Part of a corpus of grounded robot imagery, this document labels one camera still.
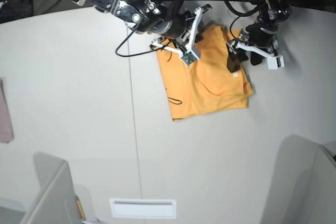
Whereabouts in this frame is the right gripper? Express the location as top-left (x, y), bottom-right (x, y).
top-left (154, 3), bottom-right (204, 43)

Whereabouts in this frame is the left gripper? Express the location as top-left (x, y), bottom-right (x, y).
top-left (226, 23), bottom-right (278, 73)

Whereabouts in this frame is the orange T-shirt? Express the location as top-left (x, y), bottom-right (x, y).
top-left (156, 24), bottom-right (253, 121)

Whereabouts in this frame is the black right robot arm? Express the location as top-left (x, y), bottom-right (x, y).
top-left (71, 0), bottom-right (203, 44)

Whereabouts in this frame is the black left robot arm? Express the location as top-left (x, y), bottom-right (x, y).
top-left (223, 0), bottom-right (292, 73)

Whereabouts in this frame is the grey bin right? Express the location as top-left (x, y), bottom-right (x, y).
top-left (302, 146), bottom-right (335, 223)

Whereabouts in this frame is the grey bin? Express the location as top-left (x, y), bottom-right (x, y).
top-left (1, 152), bottom-right (82, 223)
top-left (302, 146), bottom-right (335, 223)

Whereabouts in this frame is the white label plate on table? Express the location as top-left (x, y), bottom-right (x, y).
top-left (110, 199), bottom-right (177, 219)

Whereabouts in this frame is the orange pencil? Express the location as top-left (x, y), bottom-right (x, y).
top-left (76, 196), bottom-right (86, 220)

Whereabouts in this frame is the pink folded cloth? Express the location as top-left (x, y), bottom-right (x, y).
top-left (0, 79), bottom-right (14, 143)

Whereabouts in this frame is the grey bin left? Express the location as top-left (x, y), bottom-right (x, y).
top-left (1, 152), bottom-right (82, 223)

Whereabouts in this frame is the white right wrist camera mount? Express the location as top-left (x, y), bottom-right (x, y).
top-left (150, 4), bottom-right (212, 67)

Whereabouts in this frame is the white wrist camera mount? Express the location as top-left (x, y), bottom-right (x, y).
top-left (226, 32), bottom-right (285, 70)
top-left (150, 4), bottom-right (212, 67)

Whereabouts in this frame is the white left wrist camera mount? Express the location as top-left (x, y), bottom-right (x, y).
top-left (226, 32), bottom-right (285, 70)

